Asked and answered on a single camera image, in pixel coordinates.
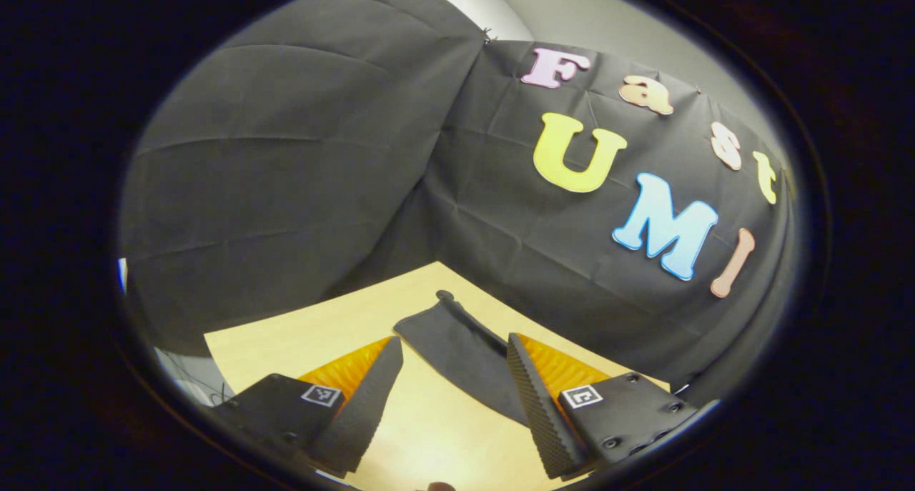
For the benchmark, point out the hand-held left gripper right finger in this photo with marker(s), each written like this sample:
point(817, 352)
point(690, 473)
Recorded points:
point(540, 412)

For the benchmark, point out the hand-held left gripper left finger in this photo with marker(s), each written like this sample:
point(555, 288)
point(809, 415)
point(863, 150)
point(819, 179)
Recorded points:
point(364, 412)

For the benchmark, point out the black backdrop cloth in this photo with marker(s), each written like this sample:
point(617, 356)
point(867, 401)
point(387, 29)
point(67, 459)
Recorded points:
point(286, 155)

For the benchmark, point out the dark grey jeans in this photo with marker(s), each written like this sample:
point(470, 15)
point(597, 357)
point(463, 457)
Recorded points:
point(457, 348)

